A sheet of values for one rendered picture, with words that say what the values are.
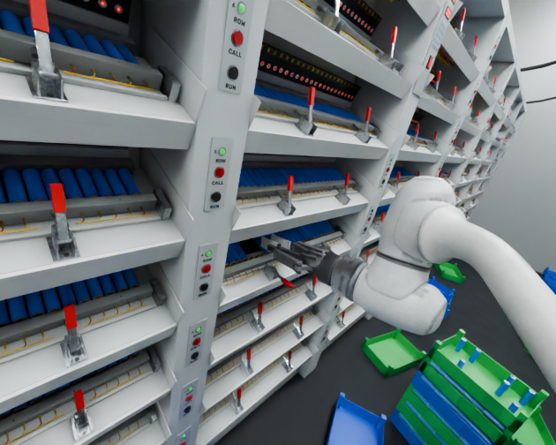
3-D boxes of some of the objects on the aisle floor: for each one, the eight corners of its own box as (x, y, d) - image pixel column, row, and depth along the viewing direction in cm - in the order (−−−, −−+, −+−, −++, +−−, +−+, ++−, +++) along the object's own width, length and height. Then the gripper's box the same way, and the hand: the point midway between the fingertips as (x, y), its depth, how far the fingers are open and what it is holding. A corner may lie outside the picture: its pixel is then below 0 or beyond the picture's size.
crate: (374, 511, 91) (383, 500, 88) (318, 475, 97) (324, 463, 94) (379, 427, 118) (386, 416, 115) (335, 403, 124) (341, 391, 121)
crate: (394, 336, 172) (398, 327, 169) (421, 363, 157) (426, 353, 154) (359, 347, 157) (364, 337, 154) (386, 378, 142) (392, 367, 139)
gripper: (358, 250, 67) (286, 222, 82) (322, 267, 55) (245, 232, 70) (353, 276, 69) (283, 245, 84) (316, 299, 58) (244, 259, 72)
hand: (274, 244), depth 75 cm, fingers open, 3 cm apart
